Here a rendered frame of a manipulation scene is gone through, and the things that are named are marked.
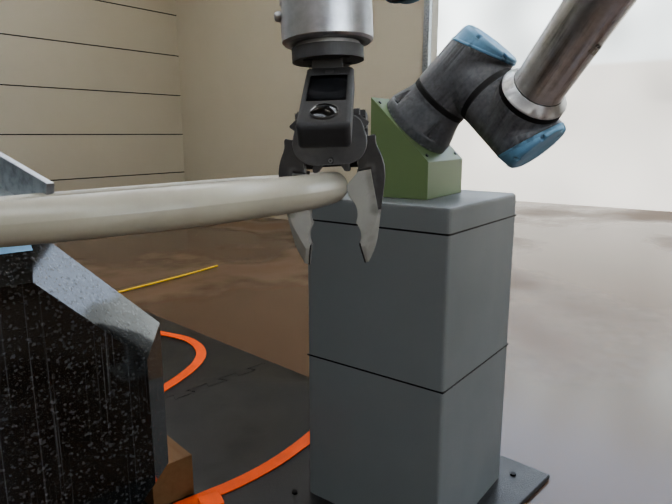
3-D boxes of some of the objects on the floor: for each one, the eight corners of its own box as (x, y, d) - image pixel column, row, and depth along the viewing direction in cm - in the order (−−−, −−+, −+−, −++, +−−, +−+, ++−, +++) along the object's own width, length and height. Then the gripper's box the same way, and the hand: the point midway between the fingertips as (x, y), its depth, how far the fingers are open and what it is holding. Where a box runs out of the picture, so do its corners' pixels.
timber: (194, 493, 164) (192, 454, 161) (154, 511, 156) (151, 470, 154) (147, 451, 186) (144, 416, 183) (109, 465, 178) (106, 429, 175)
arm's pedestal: (380, 428, 203) (384, 182, 186) (522, 478, 174) (542, 192, 157) (283, 498, 164) (277, 196, 147) (445, 578, 134) (461, 211, 117)
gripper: (389, 53, 62) (396, 251, 65) (276, 61, 63) (288, 255, 66) (389, 36, 53) (397, 265, 57) (258, 45, 55) (274, 269, 58)
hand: (336, 251), depth 58 cm, fingers closed on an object, 5 cm apart
